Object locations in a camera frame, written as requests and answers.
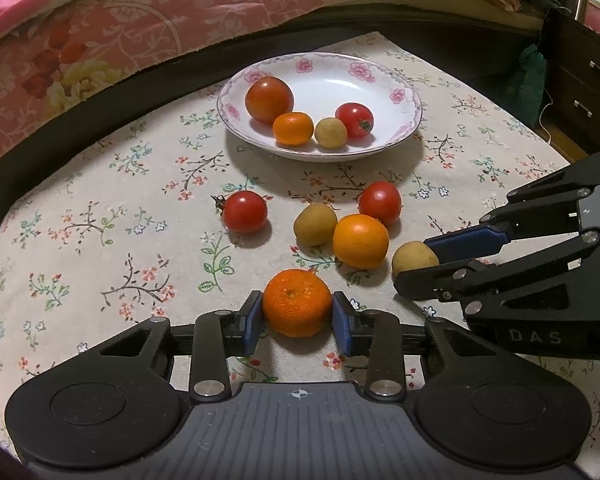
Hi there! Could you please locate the dark wooden drawer cabinet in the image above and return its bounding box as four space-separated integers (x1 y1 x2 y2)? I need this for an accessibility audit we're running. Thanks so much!
540 5 600 156

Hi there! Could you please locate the large textured orange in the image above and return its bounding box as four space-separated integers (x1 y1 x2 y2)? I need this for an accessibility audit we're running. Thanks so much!
262 268 333 338

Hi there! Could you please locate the cherry tomato with dark stem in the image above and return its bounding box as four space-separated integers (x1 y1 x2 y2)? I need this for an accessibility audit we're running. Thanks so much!
211 190 269 234

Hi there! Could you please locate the red cherry tomato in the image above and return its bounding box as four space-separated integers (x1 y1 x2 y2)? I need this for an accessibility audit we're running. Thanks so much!
358 181 402 225
335 102 375 139

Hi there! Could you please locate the large red tomato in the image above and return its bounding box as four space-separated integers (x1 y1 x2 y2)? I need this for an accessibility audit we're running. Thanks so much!
245 76 295 124

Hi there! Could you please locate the white floral rimmed plate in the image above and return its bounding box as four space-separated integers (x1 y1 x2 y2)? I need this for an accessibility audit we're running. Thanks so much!
216 52 423 162

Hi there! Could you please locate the smooth orange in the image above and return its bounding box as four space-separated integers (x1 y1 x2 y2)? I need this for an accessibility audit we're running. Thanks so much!
332 214 390 270

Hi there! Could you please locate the green bag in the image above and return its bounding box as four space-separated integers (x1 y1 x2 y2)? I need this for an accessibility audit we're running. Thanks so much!
510 45 548 128

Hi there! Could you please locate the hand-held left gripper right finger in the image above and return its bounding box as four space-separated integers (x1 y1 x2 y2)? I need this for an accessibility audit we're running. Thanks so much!
331 291 501 402

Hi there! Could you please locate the tan longan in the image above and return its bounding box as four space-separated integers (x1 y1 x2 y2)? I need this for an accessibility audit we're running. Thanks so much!
314 117 348 150
391 241 440 281
293 203 339 247

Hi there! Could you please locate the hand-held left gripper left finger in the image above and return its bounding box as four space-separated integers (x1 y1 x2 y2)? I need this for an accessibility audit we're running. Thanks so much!
97 290 265 403

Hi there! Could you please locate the small orange with stem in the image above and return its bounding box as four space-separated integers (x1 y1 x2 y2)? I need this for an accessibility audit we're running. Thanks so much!
272 112 314 146

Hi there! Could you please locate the white cable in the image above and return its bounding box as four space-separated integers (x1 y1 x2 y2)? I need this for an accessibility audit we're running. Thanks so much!
536 87 555 143

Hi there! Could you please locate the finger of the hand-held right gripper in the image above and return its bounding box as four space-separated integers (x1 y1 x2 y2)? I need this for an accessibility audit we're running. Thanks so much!
394 230 600 318
424 149 600 263

